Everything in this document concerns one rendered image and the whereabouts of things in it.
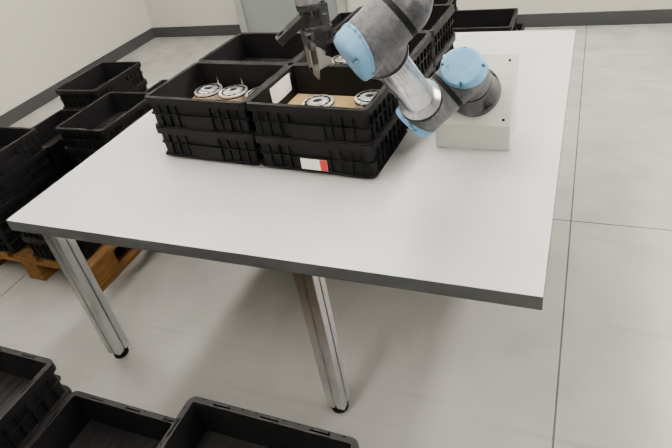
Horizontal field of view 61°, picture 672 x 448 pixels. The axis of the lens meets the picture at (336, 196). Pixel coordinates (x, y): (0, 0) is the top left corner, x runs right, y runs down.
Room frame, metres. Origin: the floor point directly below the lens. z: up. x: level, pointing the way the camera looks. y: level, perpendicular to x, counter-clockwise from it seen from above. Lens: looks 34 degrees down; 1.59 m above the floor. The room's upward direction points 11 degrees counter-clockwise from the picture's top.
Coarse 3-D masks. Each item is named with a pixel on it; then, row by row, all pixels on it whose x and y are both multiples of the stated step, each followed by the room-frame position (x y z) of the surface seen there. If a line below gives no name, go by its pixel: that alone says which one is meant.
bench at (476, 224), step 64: (128, 128) 2.09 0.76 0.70; (64, 192) 1.66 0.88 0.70; (128, 192) 1.58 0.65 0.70; (192, 192) 1.51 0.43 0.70; (256, 192) 1.44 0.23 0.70; (320, 192) 1.38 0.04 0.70; (384, 192) 1.32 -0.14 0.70; (448, 192) 1.26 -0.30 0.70; (512, 192) 1.21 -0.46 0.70; (64, 256) 1.55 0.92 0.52; (192, 256) 1.23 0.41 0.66; (256, 256) 1.14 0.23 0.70; (320, 256) 1.09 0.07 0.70; (384, 256) 1.05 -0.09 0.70; (448, 256) 1.00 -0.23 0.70; (512, 256) 0.96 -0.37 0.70; (320, 320) 1.13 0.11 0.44
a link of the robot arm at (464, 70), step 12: (456, 48) 1.41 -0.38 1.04; (468, 48) 1.40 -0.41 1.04; (444, 60) 1.40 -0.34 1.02; (456, 60) 1.39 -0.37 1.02; (468, 60) 1.37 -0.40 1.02; (480, 60) 1.36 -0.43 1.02; (444, 72) 1.37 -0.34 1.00; (456, 72) 1.36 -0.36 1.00; (468, 72) 1.35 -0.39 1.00; (480, 72) 1.34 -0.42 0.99; (444, 84) 1.36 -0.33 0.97; (456, 84) 1.34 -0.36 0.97; (468, 84) 1.33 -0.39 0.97; (480, 84) 1.36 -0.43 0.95; (456, 96) 1.35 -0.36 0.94; (468, 96) 1.36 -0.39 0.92; (480, 96) 1.41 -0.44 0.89
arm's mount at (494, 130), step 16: (496, 64) 1.55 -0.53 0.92; (512, 64) 1.52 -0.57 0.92; (512, 80) 1.49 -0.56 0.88; (512, 96) 1.46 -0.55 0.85; (496, 112) 1.45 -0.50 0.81; (512, 112) 1.46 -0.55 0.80; (448, 128) 1.49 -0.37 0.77; (464, 128) 1.47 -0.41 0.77; (480, 128) 1.45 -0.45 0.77; (496, 128) 1.43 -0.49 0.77; (512, 128) 1.46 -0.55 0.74; (448, 144) 1.49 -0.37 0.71; (464, 144) 1.47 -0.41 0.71; (480, 144) 1.45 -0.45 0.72; (496, 144) 1.43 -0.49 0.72
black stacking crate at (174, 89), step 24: (192, 72) 1.99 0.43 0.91; (216, 72) 1.98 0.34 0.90; (240, 72) 1.93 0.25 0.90; (264, 72) 1.87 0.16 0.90; (168, 96) 1.86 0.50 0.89; (192, 96) 1.96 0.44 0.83; (168, 120) 1.76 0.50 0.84; (192, 120) 1.69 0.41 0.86; (216, 120) 1.65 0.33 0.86; (240, 120) 1.60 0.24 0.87
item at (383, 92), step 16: (304, 64) 1.80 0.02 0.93; (272, 80) 1.72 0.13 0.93; (256, 96) 1.62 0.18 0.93; (384, 96) 1.48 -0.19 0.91; (272, 112) 1.53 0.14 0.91; (288, 112) 1.50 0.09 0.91; (304, 112) 1.47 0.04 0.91; (320, 112) 1.45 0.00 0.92; (336, 112) 1.42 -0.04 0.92; (352, 112) 1.40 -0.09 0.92; (368, 112) 1.39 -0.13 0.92
